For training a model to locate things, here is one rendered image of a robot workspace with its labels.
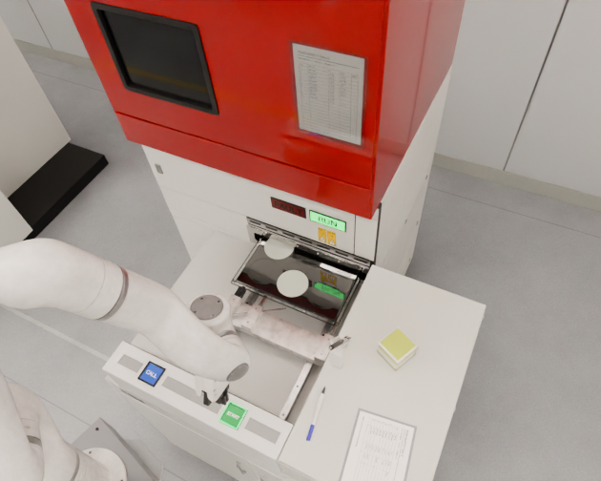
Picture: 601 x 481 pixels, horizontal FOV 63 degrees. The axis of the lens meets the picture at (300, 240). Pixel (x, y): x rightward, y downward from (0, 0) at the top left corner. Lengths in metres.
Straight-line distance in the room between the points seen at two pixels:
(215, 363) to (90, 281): 0.26
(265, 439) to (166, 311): 0.57
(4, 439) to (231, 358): 0.39
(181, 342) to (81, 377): 1.84
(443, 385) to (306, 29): 0.91
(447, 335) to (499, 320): 1.22
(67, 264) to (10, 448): 0.40
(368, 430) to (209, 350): 0.57
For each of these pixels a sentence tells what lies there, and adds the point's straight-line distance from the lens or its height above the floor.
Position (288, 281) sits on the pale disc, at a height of 0.90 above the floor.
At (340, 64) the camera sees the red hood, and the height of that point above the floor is 1.66.
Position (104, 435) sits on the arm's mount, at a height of 0.92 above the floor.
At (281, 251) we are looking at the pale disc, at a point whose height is 0.90.
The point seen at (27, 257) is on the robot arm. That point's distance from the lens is 0.71.
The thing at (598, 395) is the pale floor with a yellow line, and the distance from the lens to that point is 2.61.
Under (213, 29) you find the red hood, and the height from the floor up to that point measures 1.68.
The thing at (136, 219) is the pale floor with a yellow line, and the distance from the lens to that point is 3.11.
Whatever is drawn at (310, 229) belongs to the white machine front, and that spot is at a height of 1.03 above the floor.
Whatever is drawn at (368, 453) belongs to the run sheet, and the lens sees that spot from 1.28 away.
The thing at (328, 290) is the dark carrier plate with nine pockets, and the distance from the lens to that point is 1.53.
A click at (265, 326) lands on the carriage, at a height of 0.88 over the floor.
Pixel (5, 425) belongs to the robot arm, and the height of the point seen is 1.43.
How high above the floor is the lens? 2.21
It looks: 53 degrees down
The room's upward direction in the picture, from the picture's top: 6 degrees counter-clockwise
